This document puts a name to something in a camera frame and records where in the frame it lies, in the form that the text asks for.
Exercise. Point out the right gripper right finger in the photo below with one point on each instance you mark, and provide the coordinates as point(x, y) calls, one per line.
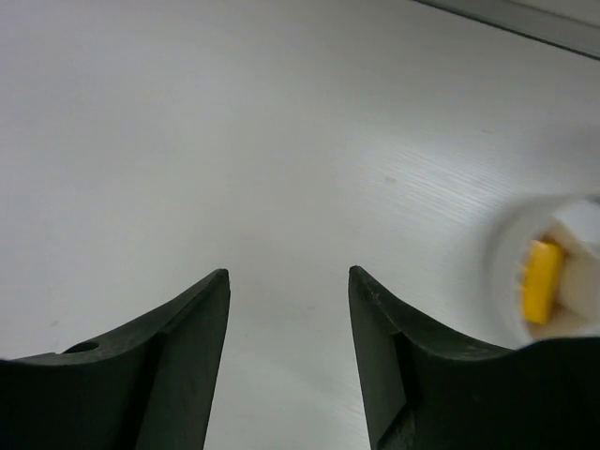
point(427, 386)

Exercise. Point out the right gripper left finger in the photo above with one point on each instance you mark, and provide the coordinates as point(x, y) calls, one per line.
point(147, 384)

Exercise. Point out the yellow lego plate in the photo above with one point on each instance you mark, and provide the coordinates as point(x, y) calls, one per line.
point(539, 278)

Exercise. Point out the white divided round container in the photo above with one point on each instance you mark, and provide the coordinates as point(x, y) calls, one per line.
point(571, 221)

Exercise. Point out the aluminium rail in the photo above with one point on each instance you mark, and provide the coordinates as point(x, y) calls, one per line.
point(571, 25)

